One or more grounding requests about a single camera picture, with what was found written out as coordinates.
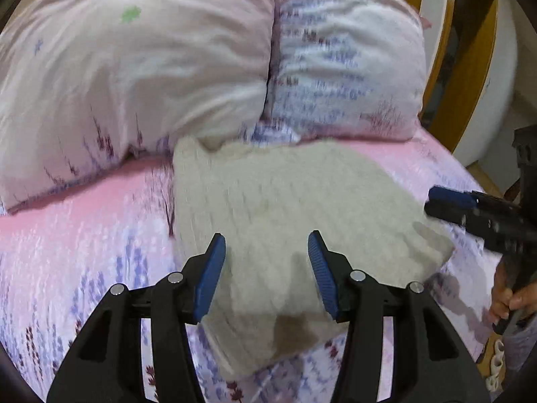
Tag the pink floral bed sheet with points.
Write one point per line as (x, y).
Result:
(58, 260)

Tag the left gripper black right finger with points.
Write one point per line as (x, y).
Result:
(429, 363)

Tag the pale pink pillow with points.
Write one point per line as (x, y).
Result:
(85, 83)

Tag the lavender sleeve right forearm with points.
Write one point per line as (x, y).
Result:
(518, 345)

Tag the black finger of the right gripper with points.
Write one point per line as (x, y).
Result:
(471, 200)
(474, 223)

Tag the wooden headboard frame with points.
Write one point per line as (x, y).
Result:
(460, 36)

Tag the person's right hand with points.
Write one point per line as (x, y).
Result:
(503, 300)

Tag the lavender print pillow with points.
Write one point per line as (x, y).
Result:
(343, 68)

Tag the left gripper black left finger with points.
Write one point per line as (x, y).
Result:
(103, 363)

